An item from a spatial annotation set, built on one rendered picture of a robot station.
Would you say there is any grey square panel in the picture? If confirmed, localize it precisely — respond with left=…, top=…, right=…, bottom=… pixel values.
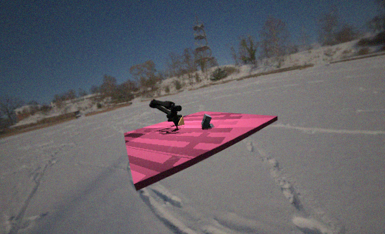
left=201, top=114, right=214, bottom=129

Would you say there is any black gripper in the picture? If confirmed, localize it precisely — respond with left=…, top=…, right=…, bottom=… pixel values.
left=168, top=111, right=182, bottom=126

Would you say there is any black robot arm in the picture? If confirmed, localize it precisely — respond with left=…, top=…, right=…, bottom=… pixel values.
left=149, top=99, right=181, bottom=119

